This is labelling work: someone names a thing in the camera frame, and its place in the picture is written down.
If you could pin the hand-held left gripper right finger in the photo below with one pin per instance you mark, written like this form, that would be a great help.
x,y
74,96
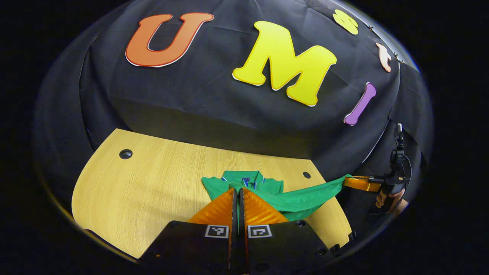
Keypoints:
x,y
282,248

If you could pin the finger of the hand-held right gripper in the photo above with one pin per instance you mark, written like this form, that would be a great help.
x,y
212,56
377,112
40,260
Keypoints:
x,y
361,184

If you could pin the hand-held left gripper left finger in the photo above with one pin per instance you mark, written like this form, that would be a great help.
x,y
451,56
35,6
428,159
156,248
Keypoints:
x,y
191,248

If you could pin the green T-shirt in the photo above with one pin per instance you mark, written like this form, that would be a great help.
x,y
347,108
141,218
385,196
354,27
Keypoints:
x,y
305,198

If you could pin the black backdrop cloth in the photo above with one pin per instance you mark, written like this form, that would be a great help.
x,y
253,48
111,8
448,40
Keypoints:
x,y
210,95

